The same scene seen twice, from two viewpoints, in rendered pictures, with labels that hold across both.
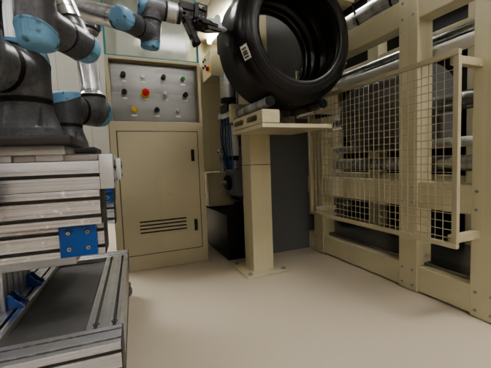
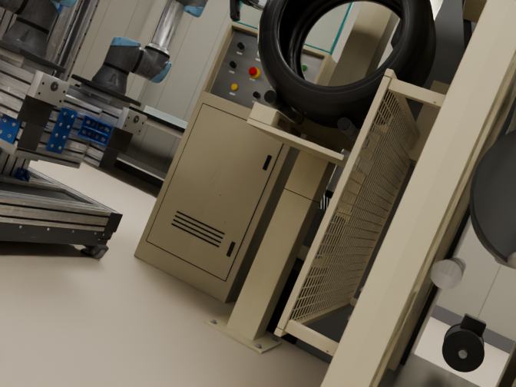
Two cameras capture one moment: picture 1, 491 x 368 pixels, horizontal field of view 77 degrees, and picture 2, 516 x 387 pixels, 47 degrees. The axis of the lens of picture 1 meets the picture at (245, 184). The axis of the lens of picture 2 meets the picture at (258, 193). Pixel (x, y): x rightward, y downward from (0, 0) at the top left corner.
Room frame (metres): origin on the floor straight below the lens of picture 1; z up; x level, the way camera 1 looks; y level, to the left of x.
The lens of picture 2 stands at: (-0.10, -1.60, 0.67)
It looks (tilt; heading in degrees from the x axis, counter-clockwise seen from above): 3 degrees down; 43
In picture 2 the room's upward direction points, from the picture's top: 23 degrees clockwise
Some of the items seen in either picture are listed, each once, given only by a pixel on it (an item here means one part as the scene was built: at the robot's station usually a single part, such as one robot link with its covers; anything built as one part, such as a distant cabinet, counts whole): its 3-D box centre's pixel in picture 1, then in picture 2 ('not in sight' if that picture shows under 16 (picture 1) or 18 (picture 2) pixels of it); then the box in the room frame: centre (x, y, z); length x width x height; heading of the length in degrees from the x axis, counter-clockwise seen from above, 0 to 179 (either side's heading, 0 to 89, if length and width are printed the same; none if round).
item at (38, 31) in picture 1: (42, 23); not in sight; (0.66, 0.41, 0.94); 0.11 x 0.08 x 0.11; 174
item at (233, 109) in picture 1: (263, 114); (329, 130); (1.74, -0.11, 0.90); 0.40 x 0.03 x 0.10; 113
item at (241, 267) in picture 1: (259, 266); (244, 331); (1.80, -0.07, 0.01); 0.27 x 0.27 x 0.02; 23
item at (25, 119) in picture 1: (28, 119); (28, 37); (0.79, 0.55, 0.77); 0.15 x 0.15 x 0.10
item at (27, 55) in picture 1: (21, 71); (38, 4); (0.79, 0.55, 0.88); 0.13 x 0.12 x 0.14; 174
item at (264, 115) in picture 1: (253, 121); (278, 124); (1.52, -0.05, 0.84); 0.36 x 0.09 x 0.06; 23
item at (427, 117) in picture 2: (315, 92); (438, 130); (1.92, -0.45, 1.05); 0.20 x 0.15 x 0.30; 23
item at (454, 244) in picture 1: (363, 155); (364, 215); (1.49, -0.58, 0.65); 0.90 x 0.02 x 0.70; 23
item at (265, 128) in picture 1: (279, 129); (307, 147); (1.57, -0.18, 0.80); 0.37 x 0.36 x 0.02; 113
